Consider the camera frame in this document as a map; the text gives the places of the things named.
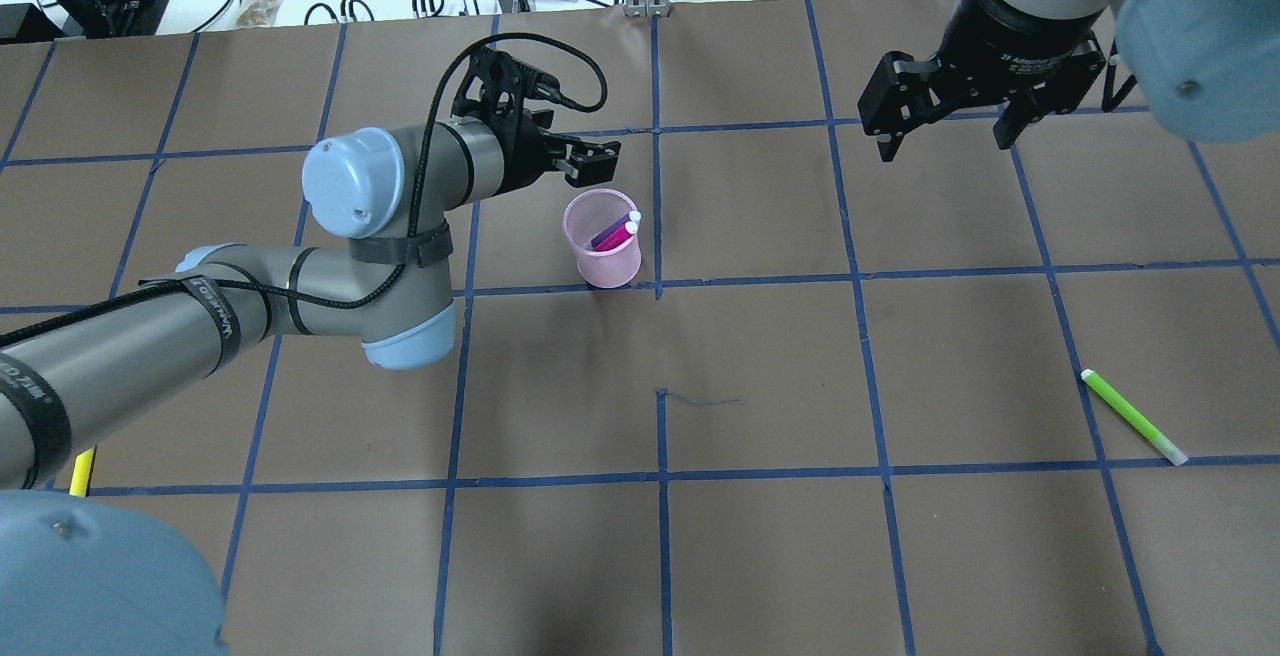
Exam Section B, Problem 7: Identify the pink mesh cup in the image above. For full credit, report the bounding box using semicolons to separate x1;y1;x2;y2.
562;188;643;290

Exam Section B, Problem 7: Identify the yellow pen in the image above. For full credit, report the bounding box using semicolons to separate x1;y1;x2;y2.
68;447;97;498

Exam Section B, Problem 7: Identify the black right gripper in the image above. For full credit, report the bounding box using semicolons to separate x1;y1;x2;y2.
858;0;1106;163

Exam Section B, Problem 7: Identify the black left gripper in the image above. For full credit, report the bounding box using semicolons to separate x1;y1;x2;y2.
452;46;622;197

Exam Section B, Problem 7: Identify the pink pen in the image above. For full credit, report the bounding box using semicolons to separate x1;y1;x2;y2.
595;220;639;252

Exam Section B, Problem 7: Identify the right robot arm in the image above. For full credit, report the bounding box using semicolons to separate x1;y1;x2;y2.
858;0;1279;161

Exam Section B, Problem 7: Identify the purple pen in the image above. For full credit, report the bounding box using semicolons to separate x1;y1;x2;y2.
589;210;643;252

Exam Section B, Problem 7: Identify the green pen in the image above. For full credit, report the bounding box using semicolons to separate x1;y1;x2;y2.
1079;368;1189;466

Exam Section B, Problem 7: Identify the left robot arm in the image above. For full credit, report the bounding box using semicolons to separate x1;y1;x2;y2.
1;35;621;655

